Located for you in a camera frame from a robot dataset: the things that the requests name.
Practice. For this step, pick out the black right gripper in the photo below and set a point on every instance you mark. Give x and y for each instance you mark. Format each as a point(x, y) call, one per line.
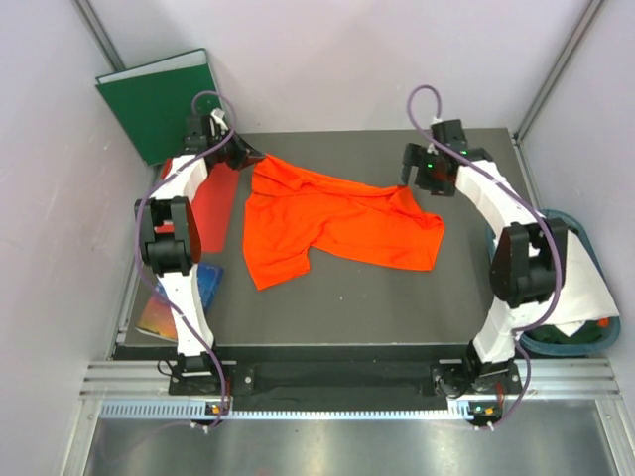
point(416, 157)

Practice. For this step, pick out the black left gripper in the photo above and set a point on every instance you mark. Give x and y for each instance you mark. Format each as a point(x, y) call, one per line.
point(244, 154)

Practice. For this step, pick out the orange t-shirt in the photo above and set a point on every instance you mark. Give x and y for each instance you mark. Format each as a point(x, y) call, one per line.
point(291, 210)

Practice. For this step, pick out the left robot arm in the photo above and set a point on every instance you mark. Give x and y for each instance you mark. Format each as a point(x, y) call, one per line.
point(170, 245)

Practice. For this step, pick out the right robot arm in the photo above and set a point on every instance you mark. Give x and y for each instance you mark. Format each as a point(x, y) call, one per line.
point(479, 180)

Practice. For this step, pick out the red folder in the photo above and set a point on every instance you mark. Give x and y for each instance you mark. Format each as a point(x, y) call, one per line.
point(210, 195)

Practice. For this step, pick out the green binder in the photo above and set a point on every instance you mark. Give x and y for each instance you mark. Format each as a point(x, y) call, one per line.
point(153, 101)

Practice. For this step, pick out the blue book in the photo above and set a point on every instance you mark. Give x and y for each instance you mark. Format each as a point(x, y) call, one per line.
point(156, 319)

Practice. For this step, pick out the white t-shirt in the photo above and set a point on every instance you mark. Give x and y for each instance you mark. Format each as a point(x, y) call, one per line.
point(584, 295)

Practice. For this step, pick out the black mounting plate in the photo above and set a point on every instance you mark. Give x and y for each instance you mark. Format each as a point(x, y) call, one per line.
point(320, 380)

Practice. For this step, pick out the teal laundry basket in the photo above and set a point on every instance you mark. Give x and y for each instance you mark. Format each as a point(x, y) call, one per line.
point(541, 274)

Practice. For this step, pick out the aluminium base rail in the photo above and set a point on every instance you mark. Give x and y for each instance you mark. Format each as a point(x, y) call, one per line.
point(137, 390)

